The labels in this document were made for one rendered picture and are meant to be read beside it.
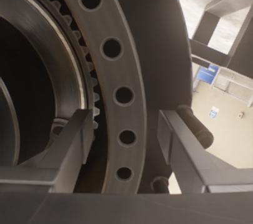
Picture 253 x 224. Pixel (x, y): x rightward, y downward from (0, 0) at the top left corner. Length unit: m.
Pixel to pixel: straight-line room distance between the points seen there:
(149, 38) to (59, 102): 0.12
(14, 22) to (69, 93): 0.09
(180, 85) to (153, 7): 0.08
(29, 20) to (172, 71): 0.15
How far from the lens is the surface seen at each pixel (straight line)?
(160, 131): 0.16
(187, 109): 0.19
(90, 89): 0.21
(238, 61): 1.21
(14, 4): 0.23
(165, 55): 0.18
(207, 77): 6.39
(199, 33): 2.25
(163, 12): 0.18
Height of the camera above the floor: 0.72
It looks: 15 degrees up
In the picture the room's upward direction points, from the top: 158 degrees counter-clockwise
